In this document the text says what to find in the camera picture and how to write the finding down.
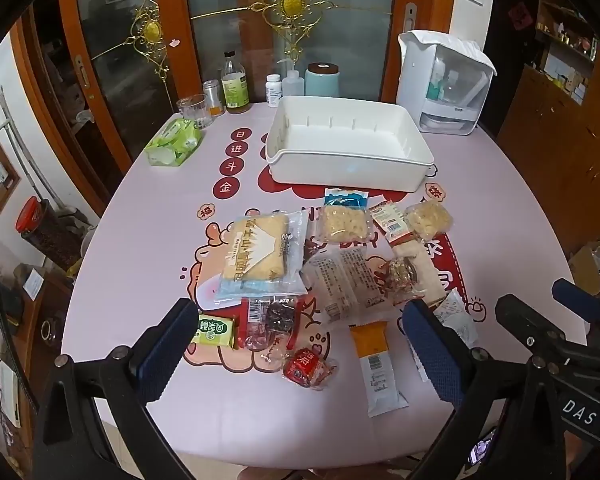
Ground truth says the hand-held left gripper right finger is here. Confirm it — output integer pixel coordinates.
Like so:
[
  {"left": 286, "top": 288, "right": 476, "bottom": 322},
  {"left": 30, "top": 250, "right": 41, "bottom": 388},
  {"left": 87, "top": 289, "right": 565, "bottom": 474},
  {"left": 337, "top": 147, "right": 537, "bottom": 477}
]
[{"left": 402, "top": 300, "right": 542, "bottom": 480}]

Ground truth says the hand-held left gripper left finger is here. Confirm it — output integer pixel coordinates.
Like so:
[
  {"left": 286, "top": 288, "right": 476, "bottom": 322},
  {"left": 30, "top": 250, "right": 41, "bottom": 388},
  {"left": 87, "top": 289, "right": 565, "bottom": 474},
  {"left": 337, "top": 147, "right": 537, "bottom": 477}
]
[{"left": 32, "top": 297, "right": 201, "bottom": 480}]

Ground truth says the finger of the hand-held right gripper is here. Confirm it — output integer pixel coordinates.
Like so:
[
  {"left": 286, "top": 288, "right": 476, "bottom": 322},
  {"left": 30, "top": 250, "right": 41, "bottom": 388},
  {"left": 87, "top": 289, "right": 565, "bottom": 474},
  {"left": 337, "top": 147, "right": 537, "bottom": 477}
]
[
  {"left": 552, "top": 278, "right": 600, "bottom": 321},
  {"left": 495, "top": 294, "right": 568, "bottom": 356}
]

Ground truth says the small white snack packet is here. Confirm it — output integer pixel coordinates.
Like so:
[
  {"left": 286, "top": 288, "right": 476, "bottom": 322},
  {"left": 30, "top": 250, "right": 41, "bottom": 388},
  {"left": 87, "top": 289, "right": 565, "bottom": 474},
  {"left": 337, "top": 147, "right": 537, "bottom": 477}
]
[{"left": 412, "top": 292, "right": 478, "bottom": 383}]

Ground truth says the small nut snack packet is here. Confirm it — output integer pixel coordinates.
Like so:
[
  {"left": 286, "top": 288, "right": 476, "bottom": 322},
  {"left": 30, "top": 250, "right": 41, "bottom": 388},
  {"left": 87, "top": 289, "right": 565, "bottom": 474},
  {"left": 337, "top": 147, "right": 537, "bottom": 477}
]
[{"left": 385, "top": 256, "right": 421, "bottom": 293}]

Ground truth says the grey snack packet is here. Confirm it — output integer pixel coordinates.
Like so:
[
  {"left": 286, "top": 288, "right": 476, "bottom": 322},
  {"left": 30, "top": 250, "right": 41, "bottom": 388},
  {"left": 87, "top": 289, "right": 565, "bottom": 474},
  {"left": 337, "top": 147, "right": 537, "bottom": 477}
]
[{"left": 242, "top": 297, "right": 268, "bottom": 353}]

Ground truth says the brown snowflake snack packet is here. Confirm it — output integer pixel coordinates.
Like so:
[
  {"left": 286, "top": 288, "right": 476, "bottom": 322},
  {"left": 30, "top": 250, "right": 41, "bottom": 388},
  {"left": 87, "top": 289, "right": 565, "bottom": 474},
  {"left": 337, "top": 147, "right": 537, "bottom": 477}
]
[{"left": 265, "top": 300, "right": 298, "bottom": 333}]

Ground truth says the blue-topped cracker packet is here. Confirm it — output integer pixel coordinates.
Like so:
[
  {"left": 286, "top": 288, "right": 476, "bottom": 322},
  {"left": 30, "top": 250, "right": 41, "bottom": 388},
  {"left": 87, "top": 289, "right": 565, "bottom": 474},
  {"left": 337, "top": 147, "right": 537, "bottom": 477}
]
[{"left": 315, "top": 187, "right": 373, "bottom": 246}]

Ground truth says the white plastic bin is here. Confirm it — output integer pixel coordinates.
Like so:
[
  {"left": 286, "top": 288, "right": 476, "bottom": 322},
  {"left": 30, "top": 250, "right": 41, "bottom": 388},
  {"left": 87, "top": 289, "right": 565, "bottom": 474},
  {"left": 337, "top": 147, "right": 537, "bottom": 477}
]
[{"left": 265, "top": 95, "right": 436, "bottom": 193}]

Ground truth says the green snack packet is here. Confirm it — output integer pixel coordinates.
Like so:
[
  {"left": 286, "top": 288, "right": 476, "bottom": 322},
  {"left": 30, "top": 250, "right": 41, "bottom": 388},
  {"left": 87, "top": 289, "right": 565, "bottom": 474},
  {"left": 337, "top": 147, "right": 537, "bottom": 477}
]
[{"left": 190, "top": 312, "right": 238, "bottom": 348}]

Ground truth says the orange and white bar packet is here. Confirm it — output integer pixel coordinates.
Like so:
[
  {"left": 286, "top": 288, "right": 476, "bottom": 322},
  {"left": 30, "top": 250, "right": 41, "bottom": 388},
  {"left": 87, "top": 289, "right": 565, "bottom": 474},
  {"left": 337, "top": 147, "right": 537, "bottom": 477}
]
[{"left": 349, "top": 322, "right": 410, "bottom": 418}]

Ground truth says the long white snack packet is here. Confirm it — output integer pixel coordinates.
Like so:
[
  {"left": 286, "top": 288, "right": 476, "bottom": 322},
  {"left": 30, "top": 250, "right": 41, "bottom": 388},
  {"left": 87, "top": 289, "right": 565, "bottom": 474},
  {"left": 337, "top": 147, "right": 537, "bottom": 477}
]
[{"left": 392, "top": 240, "right": 453, "bottom": 306}]

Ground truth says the clear white pastry packet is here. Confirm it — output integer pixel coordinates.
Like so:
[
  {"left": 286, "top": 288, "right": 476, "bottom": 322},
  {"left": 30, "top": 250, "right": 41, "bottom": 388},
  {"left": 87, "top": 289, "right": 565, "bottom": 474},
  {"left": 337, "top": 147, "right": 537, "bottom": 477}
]
[{"left": 302, "top": 247, "right": 388, "bottom": 328}]

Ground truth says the red round snack packet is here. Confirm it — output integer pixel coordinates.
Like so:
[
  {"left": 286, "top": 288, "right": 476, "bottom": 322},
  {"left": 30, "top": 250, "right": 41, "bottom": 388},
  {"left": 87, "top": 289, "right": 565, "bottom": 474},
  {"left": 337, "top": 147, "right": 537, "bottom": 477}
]
[{"left": 282, "top": 347, "right": 341, "bottom": 391}]

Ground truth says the clear cracker packet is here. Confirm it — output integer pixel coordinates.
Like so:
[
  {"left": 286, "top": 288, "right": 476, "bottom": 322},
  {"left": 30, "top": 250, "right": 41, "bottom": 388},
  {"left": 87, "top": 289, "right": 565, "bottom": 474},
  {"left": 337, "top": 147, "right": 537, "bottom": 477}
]
[{"left": 405, "top": 203, "right": 453, "bottom": 241}]

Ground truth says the red label snack packet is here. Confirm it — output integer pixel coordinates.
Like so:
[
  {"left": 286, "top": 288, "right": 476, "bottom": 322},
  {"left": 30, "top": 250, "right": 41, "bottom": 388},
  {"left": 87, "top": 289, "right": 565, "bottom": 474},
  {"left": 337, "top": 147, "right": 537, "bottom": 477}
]
[{"left": 370, "top": 200, "right": 411, "bottom": 248}]

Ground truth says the large yellow bread packet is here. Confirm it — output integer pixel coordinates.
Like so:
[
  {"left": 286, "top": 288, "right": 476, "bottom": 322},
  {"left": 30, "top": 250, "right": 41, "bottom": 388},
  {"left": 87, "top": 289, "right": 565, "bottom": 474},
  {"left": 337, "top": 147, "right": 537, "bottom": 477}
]
[{"left": 215, "top": 210, "right": 311, "bottom": 306}]

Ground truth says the wooden cabinet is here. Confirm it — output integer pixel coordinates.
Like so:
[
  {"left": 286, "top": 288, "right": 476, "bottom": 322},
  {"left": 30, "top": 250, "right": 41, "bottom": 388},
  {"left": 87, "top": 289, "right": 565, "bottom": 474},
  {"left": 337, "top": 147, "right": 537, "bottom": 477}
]
[{"left": 497, "top": 50, "right": 600, "bottom": 261}]

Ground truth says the red lid jar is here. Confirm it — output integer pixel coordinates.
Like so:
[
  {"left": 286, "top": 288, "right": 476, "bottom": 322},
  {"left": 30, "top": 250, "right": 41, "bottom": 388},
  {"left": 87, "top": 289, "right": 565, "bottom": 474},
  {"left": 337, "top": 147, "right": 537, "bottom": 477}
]
[{"left": 16, "top": 196, "right": 83, "bottom": 271}]

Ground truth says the green tissue pack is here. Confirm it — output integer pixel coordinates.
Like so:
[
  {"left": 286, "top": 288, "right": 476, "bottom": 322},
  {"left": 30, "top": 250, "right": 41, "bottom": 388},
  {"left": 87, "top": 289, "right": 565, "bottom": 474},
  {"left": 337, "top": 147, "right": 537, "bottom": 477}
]
[{"left": 145, "top": 117, "right": 204, "bottom": 167}]

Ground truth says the white countertop storage box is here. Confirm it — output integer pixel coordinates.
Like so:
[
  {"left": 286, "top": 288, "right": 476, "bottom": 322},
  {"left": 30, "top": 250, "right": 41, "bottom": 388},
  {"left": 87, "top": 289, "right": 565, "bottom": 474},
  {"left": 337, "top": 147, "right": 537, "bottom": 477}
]
[{"left": 396, "top": 30, "right": 497, "bottom": 136}]

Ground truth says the ribbed glass cup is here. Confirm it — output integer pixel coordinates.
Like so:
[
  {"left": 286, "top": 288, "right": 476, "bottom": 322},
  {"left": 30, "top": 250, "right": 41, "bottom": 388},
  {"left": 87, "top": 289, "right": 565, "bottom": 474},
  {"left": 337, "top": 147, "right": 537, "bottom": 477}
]
[{"left": 176, "top": 94, "right": 214, "bottom": 129}]

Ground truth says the wooden shelf with boxes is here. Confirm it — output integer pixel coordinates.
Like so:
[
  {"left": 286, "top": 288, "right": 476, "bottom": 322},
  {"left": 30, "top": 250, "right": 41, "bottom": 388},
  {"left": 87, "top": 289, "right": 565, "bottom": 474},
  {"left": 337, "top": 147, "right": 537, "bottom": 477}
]
[{"left": 535, "top": 0, "right": 600, "bottom": 106}]

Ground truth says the small glass jar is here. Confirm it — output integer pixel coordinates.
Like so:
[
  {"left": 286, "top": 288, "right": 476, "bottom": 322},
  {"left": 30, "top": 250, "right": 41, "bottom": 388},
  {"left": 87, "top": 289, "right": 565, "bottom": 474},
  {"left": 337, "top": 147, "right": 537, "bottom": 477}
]
[{"left": 202, "top": 80, "right": 224, "bottom": 116}]

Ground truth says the glass bottle with green label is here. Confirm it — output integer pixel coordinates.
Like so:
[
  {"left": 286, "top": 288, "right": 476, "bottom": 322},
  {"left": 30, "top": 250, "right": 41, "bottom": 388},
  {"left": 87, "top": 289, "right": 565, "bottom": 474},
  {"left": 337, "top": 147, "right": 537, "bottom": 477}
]
[{"left": 221, "top": 51, "right": 251, "bottom": 114}]

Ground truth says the white pill bottle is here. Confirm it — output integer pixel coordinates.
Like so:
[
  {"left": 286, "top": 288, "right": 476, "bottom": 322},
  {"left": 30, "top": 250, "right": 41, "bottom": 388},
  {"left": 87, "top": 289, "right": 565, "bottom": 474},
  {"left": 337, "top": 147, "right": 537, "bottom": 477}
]
[{"left": 266, "top": 74, "right": 283, "bottom": 108}]

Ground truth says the teal canister with brown lid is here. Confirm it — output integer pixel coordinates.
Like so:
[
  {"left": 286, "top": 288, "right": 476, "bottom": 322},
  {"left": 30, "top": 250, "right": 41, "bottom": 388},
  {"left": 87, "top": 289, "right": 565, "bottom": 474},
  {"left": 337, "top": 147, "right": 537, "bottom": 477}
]
[{"left": 304, "top": 62, "right": 342, "bottom": 98}]

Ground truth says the translucent squeeze bottle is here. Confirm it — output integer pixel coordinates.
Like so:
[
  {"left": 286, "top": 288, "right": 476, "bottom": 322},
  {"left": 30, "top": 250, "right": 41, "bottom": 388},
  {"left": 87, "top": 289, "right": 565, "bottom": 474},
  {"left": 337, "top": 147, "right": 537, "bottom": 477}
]
[{"left": 280, "top": 60, "right": 301, "bottom": 103}]

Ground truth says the gold door ornament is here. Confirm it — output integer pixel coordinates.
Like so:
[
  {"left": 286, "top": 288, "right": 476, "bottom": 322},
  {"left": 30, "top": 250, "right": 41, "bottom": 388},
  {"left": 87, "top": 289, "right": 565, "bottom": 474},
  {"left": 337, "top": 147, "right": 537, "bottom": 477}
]
[
  {"left": 92, "top": 0, "right": 181, "bottom": 83},
  {"left": 190, "top": 0, "right": 396, "bottom": 61}
]

